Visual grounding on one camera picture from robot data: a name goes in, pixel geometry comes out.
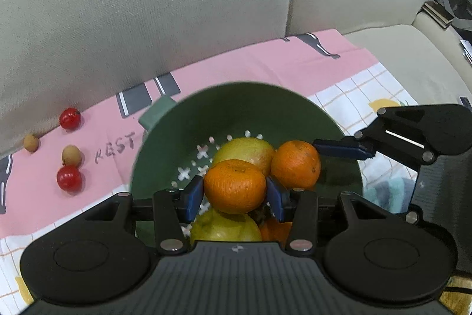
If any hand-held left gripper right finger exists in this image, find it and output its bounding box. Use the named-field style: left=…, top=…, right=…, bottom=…
left=265, top=177, right=410, bottom=257

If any yellow fuzzy blanket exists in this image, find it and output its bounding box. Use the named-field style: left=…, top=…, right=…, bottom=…
left=440, top=276, right=472, bottom=315

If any orange mandarin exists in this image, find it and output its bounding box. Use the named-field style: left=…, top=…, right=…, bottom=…
left=204, top=159, right=268, bottom=215
left=260, top=217, right=293, bottom=246
left=271, top=140, right=322, bottom=190

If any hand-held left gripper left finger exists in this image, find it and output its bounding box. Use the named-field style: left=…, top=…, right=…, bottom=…
left=74, top=175, right=205, bottom=257

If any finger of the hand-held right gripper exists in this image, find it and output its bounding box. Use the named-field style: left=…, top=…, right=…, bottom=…
left=312, top=107, right=437, bottom=167

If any pink and white printed cloth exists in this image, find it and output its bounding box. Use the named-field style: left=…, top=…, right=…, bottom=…
left=0, top=28, right=441, bottom=315

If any small yellow-green pear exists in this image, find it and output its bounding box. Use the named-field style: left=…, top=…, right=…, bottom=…
left=212, top=137, right=277, bottom=177

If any beige fabric sofa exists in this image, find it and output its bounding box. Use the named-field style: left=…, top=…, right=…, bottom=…
left=0, top=0, right=472, bottom=157

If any large yellow-green pear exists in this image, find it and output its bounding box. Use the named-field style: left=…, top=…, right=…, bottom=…
left=189, top=208, right=263, bottom=243

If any red cherry tomato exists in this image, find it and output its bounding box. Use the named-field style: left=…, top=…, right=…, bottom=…
left=56, top=166, right=83, bottom=193
left=59, top=107, right=82, bottom=131

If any stack of dark books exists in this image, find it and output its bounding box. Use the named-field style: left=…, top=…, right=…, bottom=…
left=421, top=1, right=455, bottom=29

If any tan longan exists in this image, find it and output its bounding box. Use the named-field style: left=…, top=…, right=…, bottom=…
left=23, top=133, right=40, bottom=154
left=61, top=145, right=82, bottom=167

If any green plastic colander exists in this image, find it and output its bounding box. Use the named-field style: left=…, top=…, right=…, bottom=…
left=130, top=80, right=364, bottom=250

